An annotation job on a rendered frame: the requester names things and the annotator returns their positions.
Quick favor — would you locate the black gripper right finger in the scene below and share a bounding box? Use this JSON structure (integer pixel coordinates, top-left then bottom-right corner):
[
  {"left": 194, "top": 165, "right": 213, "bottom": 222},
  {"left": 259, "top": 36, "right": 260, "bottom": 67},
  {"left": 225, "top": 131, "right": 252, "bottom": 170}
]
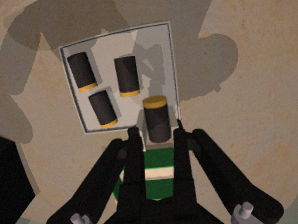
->
[{"left": 168, "top": 106, "right": 284, "bottom": 224}]

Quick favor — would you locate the black battery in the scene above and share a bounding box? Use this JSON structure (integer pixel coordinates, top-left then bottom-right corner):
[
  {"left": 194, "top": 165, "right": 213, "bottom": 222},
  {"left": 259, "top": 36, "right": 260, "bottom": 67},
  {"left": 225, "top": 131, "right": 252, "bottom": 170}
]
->
[
  {"left": 88, "top": 90, "right": 118, "bottom": 129},
  {"left": 114, "top": 56, "right": 140, "bottom": 97},
  {"left": 142, "top": 95, "right": 171, "bottom": 143},
  {"left": 67, "top": 52, "right": 98, "bottom": 92}
]

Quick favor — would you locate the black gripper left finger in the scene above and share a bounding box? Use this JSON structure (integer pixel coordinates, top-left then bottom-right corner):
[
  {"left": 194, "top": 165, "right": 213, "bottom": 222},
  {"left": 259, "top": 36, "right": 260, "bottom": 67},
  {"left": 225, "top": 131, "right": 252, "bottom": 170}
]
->
[{"left": 46, "top": 109, "right": 147, "bottom": 224}]

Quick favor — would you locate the green open-top box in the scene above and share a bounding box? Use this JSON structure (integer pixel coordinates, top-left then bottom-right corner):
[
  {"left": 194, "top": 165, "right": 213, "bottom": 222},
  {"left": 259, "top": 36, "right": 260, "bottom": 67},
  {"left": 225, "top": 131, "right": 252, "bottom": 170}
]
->
[{"left": 112, "top": 146, "right": 174, "bottom": 201}]

